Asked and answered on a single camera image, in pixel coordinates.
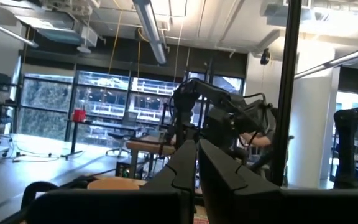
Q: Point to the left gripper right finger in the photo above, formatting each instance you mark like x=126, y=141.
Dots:
x=244, y=202

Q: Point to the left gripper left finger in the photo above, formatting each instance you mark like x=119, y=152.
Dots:
x=154, y=205

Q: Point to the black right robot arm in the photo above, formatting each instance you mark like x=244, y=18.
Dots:
x=222, y=96

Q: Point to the neighbouring black robot arm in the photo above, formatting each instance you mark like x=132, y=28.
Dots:
x=345, y=140

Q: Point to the person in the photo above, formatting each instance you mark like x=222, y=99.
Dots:
x=258, y=140

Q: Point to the peach orange plastic bowl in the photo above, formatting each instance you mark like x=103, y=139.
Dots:
x=113, y=185

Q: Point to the black computer box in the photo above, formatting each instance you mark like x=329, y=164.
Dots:
x=126, y=168

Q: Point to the wooden top table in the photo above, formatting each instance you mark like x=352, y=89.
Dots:
x=148, y=145

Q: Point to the grey mesh office chair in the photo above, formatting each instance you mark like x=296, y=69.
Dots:
x=120, y=135

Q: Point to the black standing desk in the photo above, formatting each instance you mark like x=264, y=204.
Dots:
x=104, y=124

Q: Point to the red container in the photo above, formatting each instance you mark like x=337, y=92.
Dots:
x=79, y=115

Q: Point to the long ceiling light tube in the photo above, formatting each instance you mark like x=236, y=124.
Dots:
x=151, y=31
x=337, y=61
x=8, y=32

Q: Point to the ceiling ventilation unit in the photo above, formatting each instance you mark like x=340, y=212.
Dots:
x=57, y=34

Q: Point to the black aluminium table frame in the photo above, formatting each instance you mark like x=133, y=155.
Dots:
x=287, y=93

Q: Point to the black wall-mounted device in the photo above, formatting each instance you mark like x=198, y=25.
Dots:
x=265, y=56

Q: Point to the black arch bracket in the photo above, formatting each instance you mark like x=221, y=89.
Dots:
x=26, y=193

